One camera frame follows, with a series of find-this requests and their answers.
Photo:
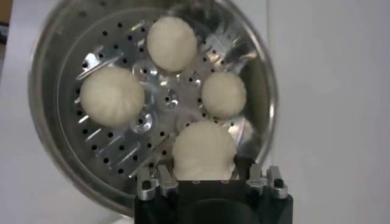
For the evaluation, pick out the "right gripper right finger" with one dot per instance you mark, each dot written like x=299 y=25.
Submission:
x=254 y=179

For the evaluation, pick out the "white steamed baozi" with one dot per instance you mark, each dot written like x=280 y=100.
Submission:
x=204 y=149
x=171 y=42
x=112 y=95
x=224 y=94

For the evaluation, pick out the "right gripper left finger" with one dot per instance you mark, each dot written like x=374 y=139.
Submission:
x=166 y=179

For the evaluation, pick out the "stainless steel steamer basket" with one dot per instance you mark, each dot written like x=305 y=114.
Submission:
x=48 y=91

